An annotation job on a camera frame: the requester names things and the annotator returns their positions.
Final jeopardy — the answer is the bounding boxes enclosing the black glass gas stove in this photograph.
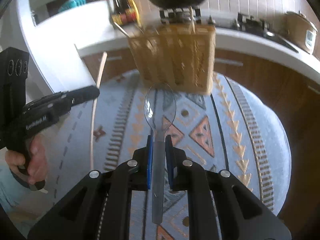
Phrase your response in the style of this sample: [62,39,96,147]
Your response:
[159,8,298,53]

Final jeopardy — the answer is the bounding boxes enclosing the wooden chopsticks in basket right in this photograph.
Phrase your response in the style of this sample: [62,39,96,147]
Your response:
[189,6,196,34]

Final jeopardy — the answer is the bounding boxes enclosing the red label sauce bottle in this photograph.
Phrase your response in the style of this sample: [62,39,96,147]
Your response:
[120,0,135,23]

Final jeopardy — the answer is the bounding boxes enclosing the teal plastic basket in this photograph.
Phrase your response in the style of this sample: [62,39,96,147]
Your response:
[58,0,87,12]

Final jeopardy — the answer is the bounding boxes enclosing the yellow label sauce bottle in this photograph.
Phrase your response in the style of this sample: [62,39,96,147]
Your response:
[128,0,140,23]

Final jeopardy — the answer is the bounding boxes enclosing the clear plastic spoon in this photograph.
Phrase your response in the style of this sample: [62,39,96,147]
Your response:
[144,83,176,225]

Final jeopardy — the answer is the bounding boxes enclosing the person's left hand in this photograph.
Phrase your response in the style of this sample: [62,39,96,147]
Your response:
[5,134,48,185]

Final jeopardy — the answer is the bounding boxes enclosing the dark soy sauce bottle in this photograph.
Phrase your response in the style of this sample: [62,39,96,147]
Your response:
[112,0,126,26]

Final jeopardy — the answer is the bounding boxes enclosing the yellow slotted utensil basket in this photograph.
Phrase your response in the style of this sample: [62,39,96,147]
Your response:
[128,23,216,95]

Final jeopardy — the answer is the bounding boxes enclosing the beige rice cooker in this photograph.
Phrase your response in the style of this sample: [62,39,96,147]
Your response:
[285,11,318,54]

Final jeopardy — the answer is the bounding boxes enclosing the wooden base cabinets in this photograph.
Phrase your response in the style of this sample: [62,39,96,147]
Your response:
[82,47,320,230]

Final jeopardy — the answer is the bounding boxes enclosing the wooden chopstick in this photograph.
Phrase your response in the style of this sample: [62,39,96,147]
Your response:
[89,51,107,170]

